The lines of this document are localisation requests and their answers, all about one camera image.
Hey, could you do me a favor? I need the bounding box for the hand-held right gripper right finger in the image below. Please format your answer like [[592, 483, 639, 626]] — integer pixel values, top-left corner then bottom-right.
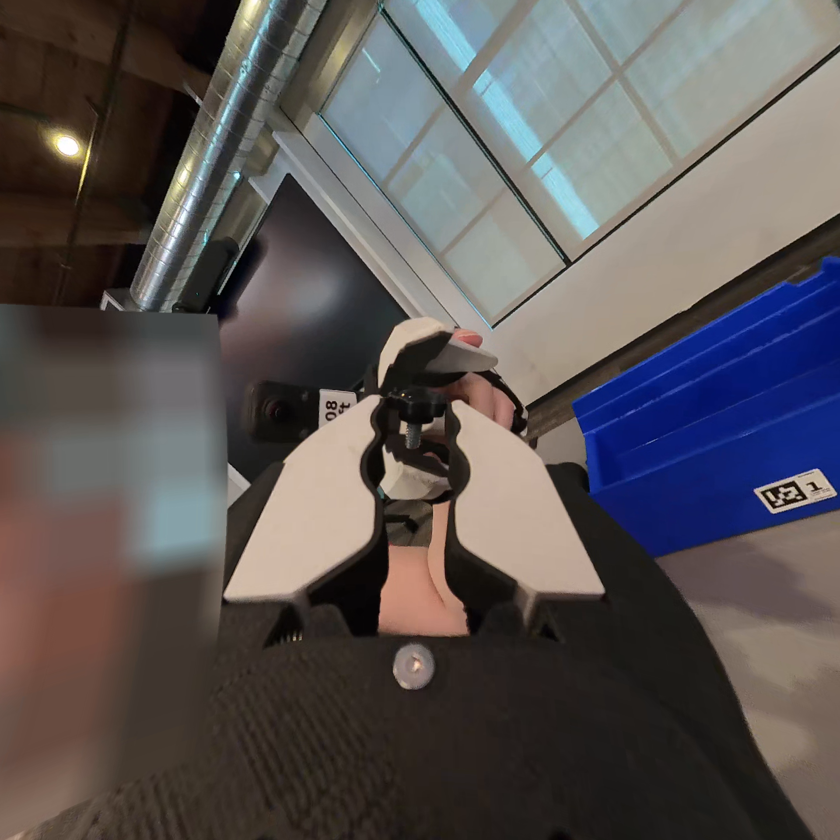
[[445, 399, 606, 626]]

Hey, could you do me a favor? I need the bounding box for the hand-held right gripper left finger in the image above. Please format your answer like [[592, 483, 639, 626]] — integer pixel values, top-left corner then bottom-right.
[[223, 392, 395, 608]]

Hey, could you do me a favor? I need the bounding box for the person's left forearm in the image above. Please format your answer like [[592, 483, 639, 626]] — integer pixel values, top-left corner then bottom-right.
[[379, 505, 471, 637]]

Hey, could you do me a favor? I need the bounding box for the person's left hand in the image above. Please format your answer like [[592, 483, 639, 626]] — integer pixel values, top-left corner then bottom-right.
[[451, 329, 521, 434]]

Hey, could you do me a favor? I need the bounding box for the black television screen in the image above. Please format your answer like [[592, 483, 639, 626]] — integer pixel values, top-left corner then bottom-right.
[[217, 174, 421, 424]]

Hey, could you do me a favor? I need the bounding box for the blue plastic bin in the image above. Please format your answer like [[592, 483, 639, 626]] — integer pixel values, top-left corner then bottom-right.
[[571, 256, 840, 559]]

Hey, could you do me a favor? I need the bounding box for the white framed window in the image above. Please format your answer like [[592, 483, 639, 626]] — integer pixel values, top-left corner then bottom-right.
[[272, 0, 840, 329]]

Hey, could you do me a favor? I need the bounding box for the silver ventilation duct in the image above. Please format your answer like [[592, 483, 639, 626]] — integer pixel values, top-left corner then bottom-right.
[[128, 0, 329, 316]]

